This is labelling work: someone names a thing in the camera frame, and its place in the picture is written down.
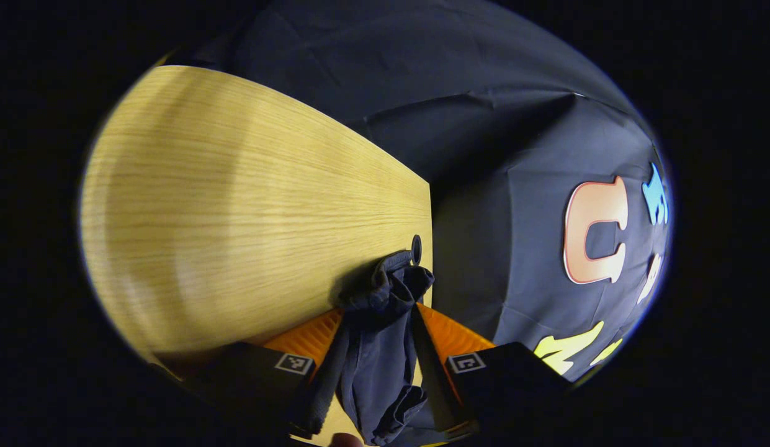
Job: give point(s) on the dark grey jeans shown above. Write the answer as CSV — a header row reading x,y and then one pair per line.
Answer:
x,y
378,360

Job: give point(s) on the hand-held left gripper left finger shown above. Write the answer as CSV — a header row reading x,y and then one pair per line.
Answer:
x,y
260,379

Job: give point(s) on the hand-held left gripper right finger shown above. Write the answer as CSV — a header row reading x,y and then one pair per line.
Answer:
x,y
502,385

